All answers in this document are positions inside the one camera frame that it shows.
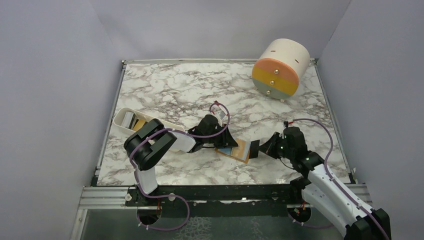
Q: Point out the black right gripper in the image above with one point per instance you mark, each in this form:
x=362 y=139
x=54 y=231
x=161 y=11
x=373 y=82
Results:
x=268 y=147

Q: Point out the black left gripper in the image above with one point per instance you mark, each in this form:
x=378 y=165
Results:
x=226 y=140

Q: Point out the yellow leather card holder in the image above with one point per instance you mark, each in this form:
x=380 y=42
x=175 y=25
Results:
x=226 y=152

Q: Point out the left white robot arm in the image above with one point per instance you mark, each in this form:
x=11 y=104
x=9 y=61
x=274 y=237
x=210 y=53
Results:
x=145 y=173

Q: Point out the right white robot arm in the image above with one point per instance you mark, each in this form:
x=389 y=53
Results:
x=319 y=186

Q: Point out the cylindrical pastel drawer box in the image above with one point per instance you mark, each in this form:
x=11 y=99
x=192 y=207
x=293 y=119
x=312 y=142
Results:
x=278 y=71

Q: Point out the white oval plastic tray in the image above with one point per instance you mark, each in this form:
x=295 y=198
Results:
x=157 y=136

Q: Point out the black metal base rail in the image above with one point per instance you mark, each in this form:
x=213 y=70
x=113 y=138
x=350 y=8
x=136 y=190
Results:
x=180 y=201

